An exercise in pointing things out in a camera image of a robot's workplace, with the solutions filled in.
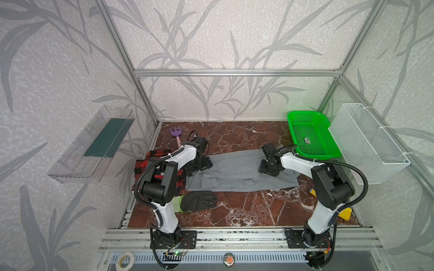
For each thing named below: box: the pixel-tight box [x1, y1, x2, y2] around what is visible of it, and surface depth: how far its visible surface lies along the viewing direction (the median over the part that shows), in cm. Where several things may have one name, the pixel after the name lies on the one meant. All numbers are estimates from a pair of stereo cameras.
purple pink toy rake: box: [169, 125, 182, 148], surface depth 116 cm
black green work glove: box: [179, 190, 219, 213], surface depth 86 cm
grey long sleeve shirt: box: [185, 149, 301, 191], surface depth 93 cm
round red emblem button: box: [222, 252, 236, 268], surface depth 71 cm
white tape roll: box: [115, 250, 136, 271], surface depth 70 cm
